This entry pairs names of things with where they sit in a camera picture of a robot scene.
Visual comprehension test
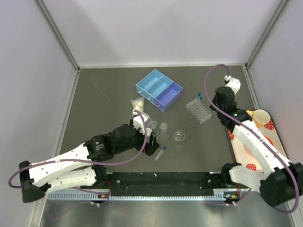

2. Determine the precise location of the purple drawer box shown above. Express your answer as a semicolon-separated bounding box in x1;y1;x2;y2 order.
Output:
154;82;183;112

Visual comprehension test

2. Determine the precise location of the orange bowl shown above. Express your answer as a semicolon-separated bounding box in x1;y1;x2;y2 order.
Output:
264;136;274;146

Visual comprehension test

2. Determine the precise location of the clear test tube rack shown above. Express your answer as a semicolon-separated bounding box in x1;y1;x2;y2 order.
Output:
186;98;212;124

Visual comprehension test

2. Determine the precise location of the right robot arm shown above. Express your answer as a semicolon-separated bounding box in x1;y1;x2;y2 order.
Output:
210;87;303;207

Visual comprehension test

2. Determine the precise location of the clear bag of corks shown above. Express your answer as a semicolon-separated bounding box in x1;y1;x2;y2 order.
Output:
130;97;144;113

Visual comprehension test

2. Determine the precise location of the clear glass beaker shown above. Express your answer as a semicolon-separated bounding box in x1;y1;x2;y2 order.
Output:
174;130;186;142

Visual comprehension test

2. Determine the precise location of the clear plastic funnel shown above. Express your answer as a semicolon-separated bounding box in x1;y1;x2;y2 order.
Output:
147;120;158;130

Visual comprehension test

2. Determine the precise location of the middle blue drawer box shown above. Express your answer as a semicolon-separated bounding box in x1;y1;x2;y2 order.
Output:
145;76;173;103

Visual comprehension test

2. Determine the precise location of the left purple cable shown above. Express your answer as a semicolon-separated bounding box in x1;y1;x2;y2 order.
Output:
8;110;147;189

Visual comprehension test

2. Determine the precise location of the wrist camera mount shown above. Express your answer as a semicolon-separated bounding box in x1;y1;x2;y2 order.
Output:
132;110;150;135
224;75;241;95

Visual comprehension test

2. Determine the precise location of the purple cable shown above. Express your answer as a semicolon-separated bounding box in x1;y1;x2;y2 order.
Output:
8;110;147;189
204;63;300;213

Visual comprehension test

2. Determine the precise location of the strawberry pattern tray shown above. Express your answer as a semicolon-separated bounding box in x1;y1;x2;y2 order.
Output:
226;110;285;171

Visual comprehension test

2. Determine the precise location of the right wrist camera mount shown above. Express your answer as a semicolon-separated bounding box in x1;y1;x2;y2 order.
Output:
224;75;241;95

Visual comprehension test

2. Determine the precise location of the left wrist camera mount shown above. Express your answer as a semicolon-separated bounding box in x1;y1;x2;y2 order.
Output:
132;110;150;135

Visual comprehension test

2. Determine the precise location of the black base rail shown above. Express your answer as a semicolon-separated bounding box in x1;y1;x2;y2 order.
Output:
80;172;240;197

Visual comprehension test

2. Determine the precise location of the glass stoppered bottle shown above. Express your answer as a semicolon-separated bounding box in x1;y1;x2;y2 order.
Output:
160;122;168;132

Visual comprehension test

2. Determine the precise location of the light blue drawer box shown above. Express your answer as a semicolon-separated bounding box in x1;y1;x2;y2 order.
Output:
135;69;163;95

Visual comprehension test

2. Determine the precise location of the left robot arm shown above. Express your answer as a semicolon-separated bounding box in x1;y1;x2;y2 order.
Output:
19;123;160;203

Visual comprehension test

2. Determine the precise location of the yellow cup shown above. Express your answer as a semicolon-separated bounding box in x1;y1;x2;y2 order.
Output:
246;109;271;128

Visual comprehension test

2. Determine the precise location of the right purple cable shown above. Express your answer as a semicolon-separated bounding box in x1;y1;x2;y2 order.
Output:
204;63;300;213

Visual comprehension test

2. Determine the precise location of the grey slotted cable duct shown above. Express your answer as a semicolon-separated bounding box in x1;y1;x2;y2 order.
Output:
47;190;240;201

